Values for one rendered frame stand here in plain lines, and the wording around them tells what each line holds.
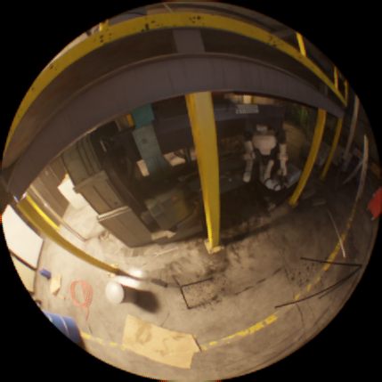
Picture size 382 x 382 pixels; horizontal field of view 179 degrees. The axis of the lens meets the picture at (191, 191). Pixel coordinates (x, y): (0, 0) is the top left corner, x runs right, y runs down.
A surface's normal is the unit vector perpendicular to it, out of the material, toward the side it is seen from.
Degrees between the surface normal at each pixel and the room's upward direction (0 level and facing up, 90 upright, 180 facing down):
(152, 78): 90
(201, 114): 90
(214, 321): 0
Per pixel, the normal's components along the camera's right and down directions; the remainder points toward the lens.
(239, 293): -0.18, -0.72
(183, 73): 0.29, 0.62
